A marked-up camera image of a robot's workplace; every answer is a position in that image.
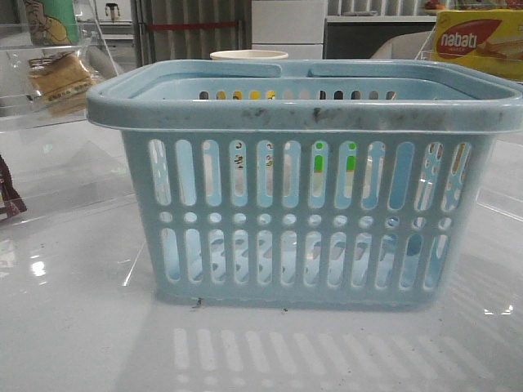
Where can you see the packaged bread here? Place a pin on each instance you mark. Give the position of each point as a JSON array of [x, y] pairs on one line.
[[61, 82]]

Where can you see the light blue plastic basket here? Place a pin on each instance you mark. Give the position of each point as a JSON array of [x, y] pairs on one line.
[[322, 183]]

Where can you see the white paper cup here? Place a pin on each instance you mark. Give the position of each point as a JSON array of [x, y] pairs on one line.
[[249, 54]]

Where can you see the white cabinet background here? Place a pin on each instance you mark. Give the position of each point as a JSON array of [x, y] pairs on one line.
[[295, 27]]

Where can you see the clear acrylic shelf left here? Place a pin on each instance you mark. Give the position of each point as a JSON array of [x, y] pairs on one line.
[[18, 105]]

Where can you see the dark red snack packet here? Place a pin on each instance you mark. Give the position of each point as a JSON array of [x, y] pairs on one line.
[[13, 204]]

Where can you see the green yellow cartoon can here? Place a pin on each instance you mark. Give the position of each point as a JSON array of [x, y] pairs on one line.
[[51, 23]]

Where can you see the yellow nabati wafer box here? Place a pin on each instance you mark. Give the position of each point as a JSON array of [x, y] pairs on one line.
[[495, 23]]

